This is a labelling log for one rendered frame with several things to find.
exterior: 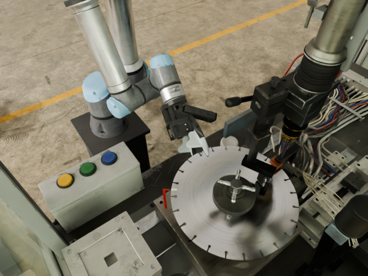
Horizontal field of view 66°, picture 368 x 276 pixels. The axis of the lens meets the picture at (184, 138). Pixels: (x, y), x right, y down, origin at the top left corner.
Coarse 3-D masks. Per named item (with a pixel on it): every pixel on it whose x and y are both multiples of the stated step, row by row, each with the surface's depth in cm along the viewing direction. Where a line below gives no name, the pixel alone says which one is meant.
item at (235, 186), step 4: (236, 176) 72; (220, 180) 71; (232, 180) 70; (236, 180) 70; (224, 184) 70; (228, 184) 70; (232, 184) 69; (236, 184) 69; (240, 184) 69; (232, 188) 70; (236, 188) 69; (240, 188) 69; (244, 188) 70; (248, 188) 69; (252, 188) 69; (232, 192) 71; (236, 192) 69; (232, 196) 68; (236, 196) 68; (232, 200) 67
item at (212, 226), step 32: (192, 160) 81; (224, 160) 81; (192, 192) 74; (256, 192) 74; (288, 192) 74; (192, 224) 68; (224, 224) 68; (256, 224) 68; (288, 224) 68; (224, 256) 63; (256, 256) 63
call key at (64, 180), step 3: (63, 174) 83; (66, 174) 83; (60, 177) 82; (63, 177) 82; (66, 177) 82; (69, 177) 82; (57, 180) 82; (60, 180) 81; (63, 180) 81; (66, 180) 81; (69, 180) 81; (60, 183) 81; (63, 183) 81; (66, 183) 81; (69, 183) 81; (63, 186) 81
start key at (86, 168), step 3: (84, 165) 85; (87, 165) 85; (90, 165) 85; (93, 165) 85; (81, 168) 84; (84, 168) 84; (87, 168) 84; (90, 168) 84; (93, 168) 84; (81, 171) 84; (84, 171) 83; (87, 171) 83; (90, 171) 84; (84, 174) 84; (87, 174) 84
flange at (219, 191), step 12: (228, 180) 75; (240, 180) 75; (216, 192) 73; (228, 192) 71; (240, 192) 71; (252, 192) 73; (216, 204) 72; (228, 204) 71; (240, 204) 71; (252, 204) 71
